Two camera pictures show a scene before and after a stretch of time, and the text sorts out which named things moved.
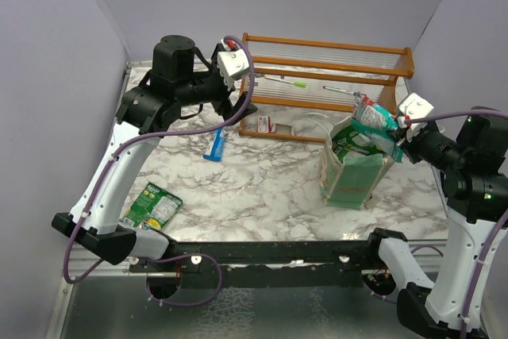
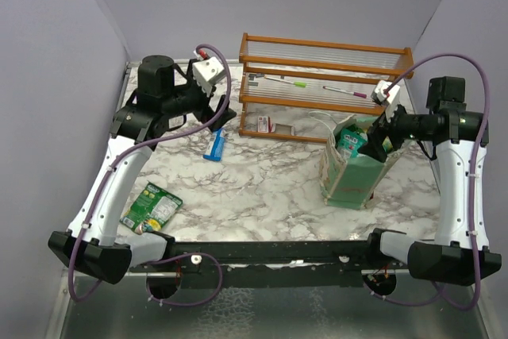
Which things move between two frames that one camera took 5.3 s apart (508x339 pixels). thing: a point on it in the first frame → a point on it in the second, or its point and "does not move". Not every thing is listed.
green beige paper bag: [352, 166] does not move
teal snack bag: [379, 121] → [350, 142]
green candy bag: [153, 208] does not move
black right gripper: [409, 146] → [377, 132]
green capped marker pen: [297, 83] does not move
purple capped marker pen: [339, 90] does not move
